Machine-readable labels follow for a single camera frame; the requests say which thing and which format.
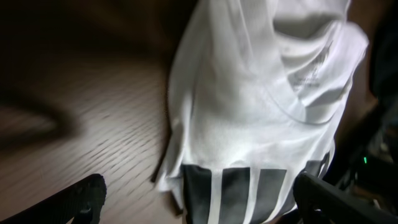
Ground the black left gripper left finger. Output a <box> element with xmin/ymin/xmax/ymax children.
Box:
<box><xmin>1</xmin><ymin>174</ymin><xmax>107</xmax><ymax>224</ymax></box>

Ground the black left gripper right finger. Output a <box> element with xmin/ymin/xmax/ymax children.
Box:
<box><xmin>293</xmin><ymin>172</ymin><xmax>397</xmax><ymax>224</ymax></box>

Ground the white t-shirt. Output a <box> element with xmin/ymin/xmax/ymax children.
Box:
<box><xmin>155</xmin><ymin>0</ymin><xmax>368</xmax><ymax>223</ymax></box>

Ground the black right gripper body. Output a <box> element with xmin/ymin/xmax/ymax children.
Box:
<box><xmin>323</xmin><ymin>101</ymin><xmax>397</xmax><ymax>205</ymax></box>

